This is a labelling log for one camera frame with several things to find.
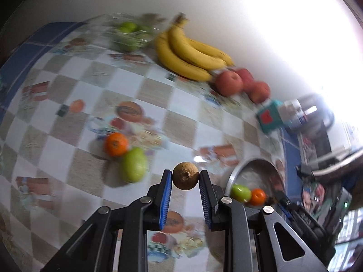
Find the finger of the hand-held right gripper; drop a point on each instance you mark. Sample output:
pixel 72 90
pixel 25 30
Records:
pixel 285 204

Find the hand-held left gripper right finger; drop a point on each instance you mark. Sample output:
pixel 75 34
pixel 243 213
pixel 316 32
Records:
pixel 204 201

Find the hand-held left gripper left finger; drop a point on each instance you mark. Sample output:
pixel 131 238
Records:
pixel 166 201

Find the brown kiwi fruit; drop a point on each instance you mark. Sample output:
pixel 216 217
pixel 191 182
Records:
pixel 185 175

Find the steel bowl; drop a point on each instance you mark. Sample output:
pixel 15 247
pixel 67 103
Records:
pixel 255 170

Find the orange mandarin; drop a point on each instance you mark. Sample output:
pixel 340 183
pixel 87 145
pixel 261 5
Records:
pixel 258 197
pixel 116 144

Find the green jujube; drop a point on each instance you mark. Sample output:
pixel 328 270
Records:
pixel 241 193
pixel 129 27
pixel 133 164
pixel 129 43

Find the metal can with blue label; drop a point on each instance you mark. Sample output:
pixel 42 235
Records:
pixel 295 116

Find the teal box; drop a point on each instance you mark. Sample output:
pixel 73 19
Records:
pixel 269 116

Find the checked printed tablecloth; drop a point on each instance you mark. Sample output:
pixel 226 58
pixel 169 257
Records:
pixel 85 124

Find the red apple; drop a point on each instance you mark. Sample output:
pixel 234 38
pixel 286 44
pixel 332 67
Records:
pixel 228 82
pixel 247 75
pixel 259 90

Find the yellow banana bunch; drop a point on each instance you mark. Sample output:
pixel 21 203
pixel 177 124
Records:
pixel 181 59

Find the clear plastic container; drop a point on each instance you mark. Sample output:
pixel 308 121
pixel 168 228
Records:
pixel 141 38

